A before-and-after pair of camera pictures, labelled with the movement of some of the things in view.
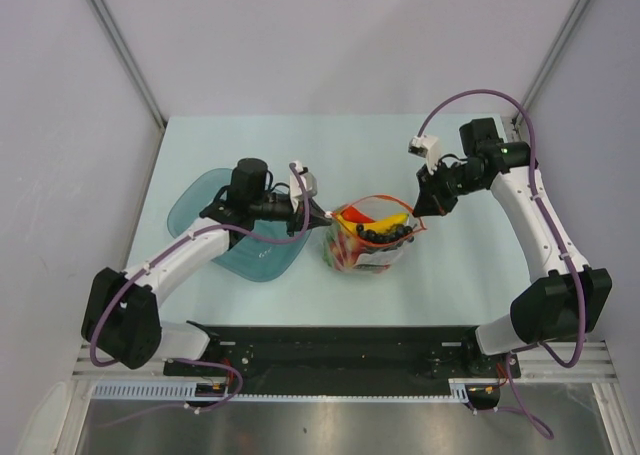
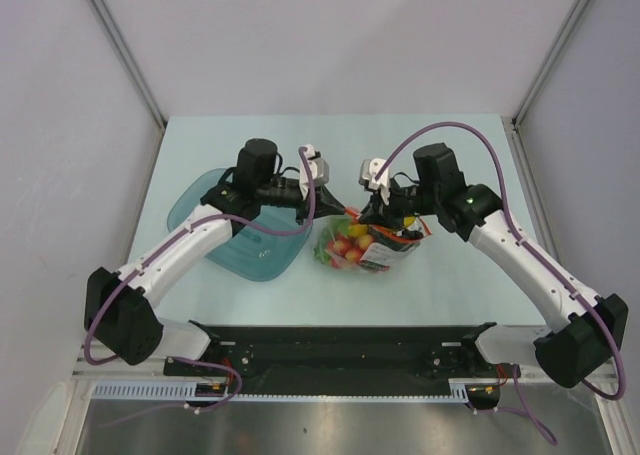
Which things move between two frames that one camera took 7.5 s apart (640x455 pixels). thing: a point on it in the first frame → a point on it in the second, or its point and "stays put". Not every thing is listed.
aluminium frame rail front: [578, 362] stays put
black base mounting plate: [345, 355] stays put
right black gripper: [432, 200] → [377, 212]
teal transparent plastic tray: [254, 255] stays put
